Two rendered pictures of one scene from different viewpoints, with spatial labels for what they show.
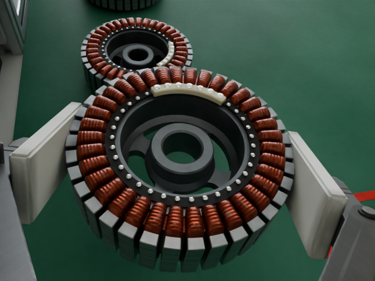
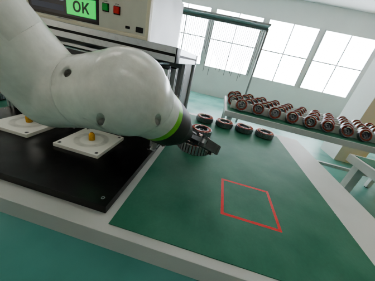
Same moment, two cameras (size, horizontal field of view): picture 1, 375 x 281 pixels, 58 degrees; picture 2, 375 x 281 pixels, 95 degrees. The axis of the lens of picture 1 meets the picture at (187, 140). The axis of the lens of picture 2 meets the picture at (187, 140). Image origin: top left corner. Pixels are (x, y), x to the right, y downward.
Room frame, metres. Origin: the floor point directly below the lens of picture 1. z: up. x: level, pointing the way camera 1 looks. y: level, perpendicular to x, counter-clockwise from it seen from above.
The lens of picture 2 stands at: (-0.36, -0.19, 1.09)
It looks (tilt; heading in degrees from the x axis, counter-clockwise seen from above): 25 degrees down; 25
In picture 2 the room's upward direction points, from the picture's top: 13 degrees clockwise
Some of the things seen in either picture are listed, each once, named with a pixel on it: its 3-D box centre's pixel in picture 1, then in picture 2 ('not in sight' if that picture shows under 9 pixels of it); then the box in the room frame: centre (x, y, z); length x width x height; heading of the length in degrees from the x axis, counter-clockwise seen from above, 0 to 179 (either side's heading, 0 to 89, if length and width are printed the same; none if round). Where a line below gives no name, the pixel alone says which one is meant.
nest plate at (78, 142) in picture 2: not in sight; (91, 141); (-0.04, 0.31, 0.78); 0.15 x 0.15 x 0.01; 19
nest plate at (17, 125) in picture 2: not in sight; (29, 122); (-0.12, 0.54, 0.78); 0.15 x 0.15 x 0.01; 19
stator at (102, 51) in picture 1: (138, 60); not in sight; (0.28, 0.06, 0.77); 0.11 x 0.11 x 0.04
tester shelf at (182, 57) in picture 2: not in sight; (115, 42); (0.22, 0.53, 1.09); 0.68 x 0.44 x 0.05; 109
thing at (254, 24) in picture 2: not in sight; (209, 69); (3.39, 1.42, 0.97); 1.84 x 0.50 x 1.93; 109
